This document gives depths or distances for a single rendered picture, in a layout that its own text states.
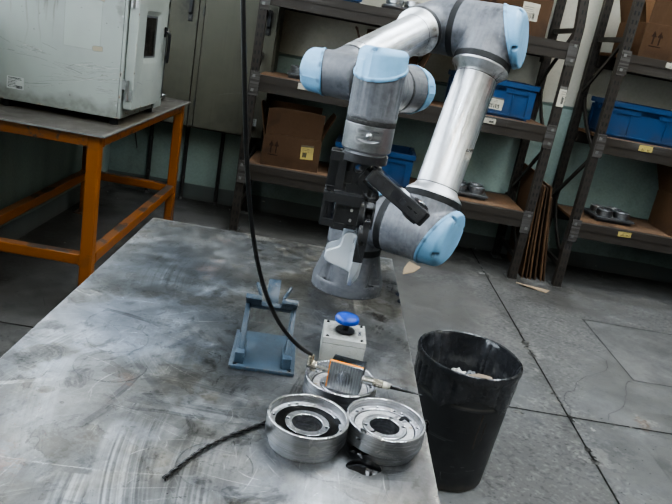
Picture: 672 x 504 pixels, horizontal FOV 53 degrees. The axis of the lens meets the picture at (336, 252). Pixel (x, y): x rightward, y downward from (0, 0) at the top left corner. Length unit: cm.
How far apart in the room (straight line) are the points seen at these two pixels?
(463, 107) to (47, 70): 210
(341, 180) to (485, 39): 50
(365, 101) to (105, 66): 213
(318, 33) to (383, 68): 384
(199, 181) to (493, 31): 381
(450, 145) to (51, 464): 89
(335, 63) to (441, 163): 32
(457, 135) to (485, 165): 363
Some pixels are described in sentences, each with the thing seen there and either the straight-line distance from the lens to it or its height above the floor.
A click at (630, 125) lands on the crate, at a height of 109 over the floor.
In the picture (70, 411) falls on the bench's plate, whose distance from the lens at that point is 93.
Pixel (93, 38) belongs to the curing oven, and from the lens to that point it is 304.
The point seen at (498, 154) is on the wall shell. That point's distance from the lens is 498.
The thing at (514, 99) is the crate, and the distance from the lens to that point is 445.
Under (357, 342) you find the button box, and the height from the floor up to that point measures 84.
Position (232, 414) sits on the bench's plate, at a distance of 94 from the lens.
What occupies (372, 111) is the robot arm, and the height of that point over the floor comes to 121.
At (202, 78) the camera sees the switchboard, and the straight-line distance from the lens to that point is 467.
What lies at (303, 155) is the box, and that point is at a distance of 436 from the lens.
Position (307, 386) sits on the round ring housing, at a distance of 97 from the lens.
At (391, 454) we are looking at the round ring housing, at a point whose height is 82.
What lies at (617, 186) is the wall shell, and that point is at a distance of 527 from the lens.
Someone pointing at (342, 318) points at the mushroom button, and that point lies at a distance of 110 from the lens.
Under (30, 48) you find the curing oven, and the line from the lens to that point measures 314.
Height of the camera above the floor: 130
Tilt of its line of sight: 17 degrees down
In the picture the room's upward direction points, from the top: 11 degrees clockwise
